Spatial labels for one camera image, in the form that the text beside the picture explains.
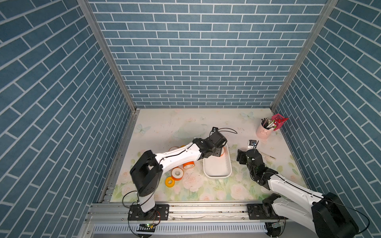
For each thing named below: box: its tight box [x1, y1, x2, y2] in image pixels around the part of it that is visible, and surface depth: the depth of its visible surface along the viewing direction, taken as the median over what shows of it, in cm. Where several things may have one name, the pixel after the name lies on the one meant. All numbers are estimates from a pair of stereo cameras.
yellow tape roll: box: [164, 176, 176, 188], surface depth 84 cm
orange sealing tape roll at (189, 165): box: [182, 161, 195, 170], surface depth 88 cm
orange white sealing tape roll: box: [171, 166, 185, 181], surface depth 86 cm
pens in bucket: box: [260, 117, 277, 130], surface depth 98 cm
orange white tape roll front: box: [171, 167, 185, 181], surface depth 86 cm
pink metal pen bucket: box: [255, 120, 273, 140], surface depth 99 cm
